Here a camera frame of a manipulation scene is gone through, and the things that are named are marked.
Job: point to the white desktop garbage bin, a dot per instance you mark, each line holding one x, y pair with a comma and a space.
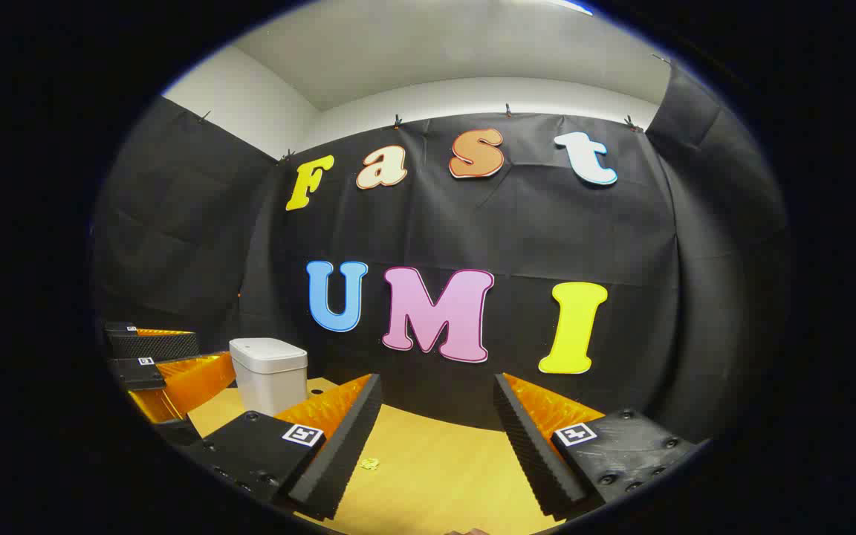
268, 371

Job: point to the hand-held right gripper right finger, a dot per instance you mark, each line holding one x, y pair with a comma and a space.
536, 446

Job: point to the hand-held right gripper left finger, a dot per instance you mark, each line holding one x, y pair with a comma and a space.
339, 446

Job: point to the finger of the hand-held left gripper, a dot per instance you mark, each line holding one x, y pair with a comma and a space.
153, 345
138, 374

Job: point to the yellow paper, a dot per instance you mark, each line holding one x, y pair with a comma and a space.
369, 464

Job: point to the black backdrop cloth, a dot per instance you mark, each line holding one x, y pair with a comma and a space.
517, 223

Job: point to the wooden desktop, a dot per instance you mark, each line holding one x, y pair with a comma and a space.
435, 461

